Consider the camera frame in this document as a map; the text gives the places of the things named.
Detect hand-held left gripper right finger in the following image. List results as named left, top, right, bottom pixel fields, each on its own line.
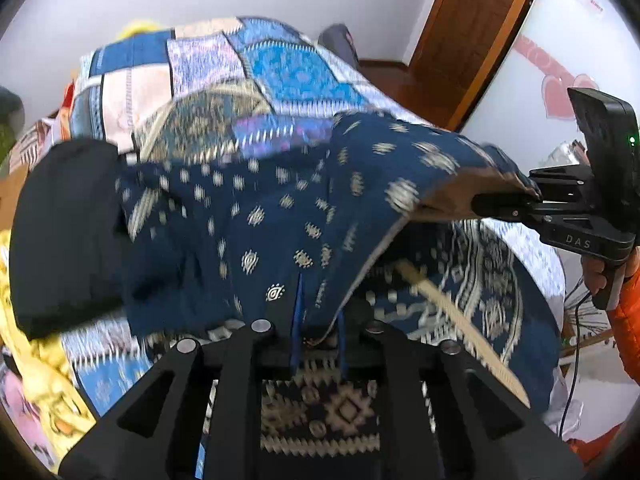
left=336, top=300, right=586, bottom=480

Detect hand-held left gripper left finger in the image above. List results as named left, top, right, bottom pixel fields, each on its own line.
left=57, top=280, right=306, bottom=480

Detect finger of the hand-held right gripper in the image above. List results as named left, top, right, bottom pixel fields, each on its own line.
left=472, top=192, right=546, bottom=221

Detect navy patterned hooded garment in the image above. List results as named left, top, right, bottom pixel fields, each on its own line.
left=115, top=85, right=566, bottom=480

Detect person's right forearm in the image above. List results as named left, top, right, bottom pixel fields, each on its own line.
left=607, top=260, right=640, bottom=391

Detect person's right hand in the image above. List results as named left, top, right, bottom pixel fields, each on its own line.
left=582, top=254, right=597, bottom=304

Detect pink heart sticker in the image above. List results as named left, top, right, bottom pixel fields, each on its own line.
left=515, top=35, right=598, bottom=121

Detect white sliding wardrobe door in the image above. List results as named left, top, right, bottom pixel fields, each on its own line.
left=457, top=0, right=640, bottom=171

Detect brown wooden door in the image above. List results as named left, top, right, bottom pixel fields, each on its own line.
left=407, top=0, right=531, bottom=111

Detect grey backpack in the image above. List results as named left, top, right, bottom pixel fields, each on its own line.
left=317, top=23, right=361, bottom=68

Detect blue patchwork blanket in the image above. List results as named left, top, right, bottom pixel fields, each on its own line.
left=60, top=17, right=566, bottom=480

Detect orange jacket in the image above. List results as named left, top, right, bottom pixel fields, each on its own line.
left=567, top=422, right=623, bottom=466

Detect black cloth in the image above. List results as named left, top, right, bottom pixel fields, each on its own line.
left=9, top=139, right=136, bottom=342

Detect yellow cartoon cloth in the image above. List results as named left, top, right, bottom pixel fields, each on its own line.
left=0, top=230, right=101, bottom=471

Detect orange printed cloth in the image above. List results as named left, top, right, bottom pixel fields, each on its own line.
left=57, top=82, right=83, bottom=143

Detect striped beige cloth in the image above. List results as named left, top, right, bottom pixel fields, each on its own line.
left=10, top=120, right=61, bottom=166

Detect dark grey cushion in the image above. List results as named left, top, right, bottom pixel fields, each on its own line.
left=0, top=87, right=26, bottom=126

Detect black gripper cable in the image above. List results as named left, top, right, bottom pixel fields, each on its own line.
left=557, top=290, right=593, bottom=441

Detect yellow ring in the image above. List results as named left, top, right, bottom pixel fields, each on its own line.
left=117, top=20, right=166, bottom=41

